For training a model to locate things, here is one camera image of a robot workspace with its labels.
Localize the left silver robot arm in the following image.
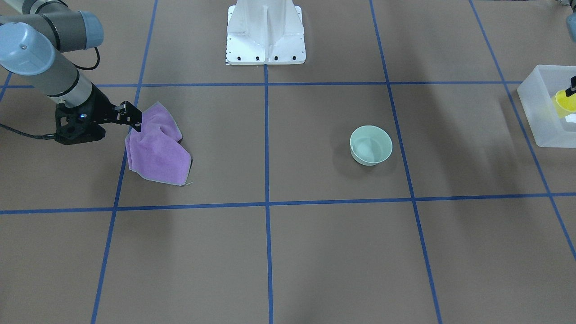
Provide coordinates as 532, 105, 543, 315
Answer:
566, 7, 576, 97

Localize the pale green bowl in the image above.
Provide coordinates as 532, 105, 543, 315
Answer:
349, 125, 393, 166

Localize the purple microfiber cloth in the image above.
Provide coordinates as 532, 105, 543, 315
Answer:
124, 101, 193, 186

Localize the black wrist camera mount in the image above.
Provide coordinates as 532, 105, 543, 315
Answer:
54, 103, 106, 145

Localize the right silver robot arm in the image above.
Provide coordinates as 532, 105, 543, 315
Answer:
0, 0, 142, 145

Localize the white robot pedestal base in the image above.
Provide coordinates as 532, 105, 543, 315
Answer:
225, 0, 306, 65

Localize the translucent white plastic bin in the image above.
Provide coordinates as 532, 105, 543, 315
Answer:
517, 64, 576, 149

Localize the yellow plastic cup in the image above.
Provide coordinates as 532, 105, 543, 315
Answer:
551, 90, 576, 118

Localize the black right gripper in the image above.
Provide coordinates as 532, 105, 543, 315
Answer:
60, 85, 143, 135

